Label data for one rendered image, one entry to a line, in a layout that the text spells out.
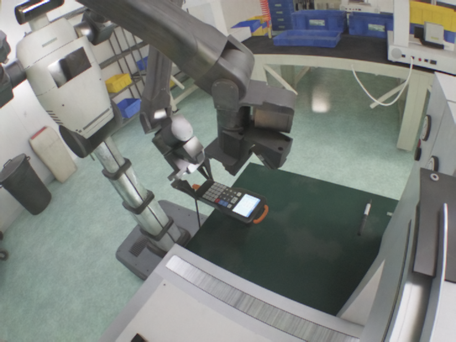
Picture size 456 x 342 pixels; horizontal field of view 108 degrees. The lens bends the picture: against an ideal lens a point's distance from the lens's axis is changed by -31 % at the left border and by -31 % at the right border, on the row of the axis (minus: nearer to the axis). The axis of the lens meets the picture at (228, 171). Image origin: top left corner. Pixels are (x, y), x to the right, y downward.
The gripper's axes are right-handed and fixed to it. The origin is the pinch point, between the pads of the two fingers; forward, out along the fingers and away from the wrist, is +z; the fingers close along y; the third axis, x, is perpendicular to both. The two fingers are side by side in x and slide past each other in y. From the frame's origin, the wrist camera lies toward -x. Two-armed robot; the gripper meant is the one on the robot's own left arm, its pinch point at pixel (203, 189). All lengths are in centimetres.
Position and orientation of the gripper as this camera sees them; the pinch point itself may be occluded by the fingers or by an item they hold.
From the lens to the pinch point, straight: 67.9
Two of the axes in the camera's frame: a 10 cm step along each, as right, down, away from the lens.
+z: 5.8, 7.6, 2.9
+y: 5.8, -6.4, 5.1
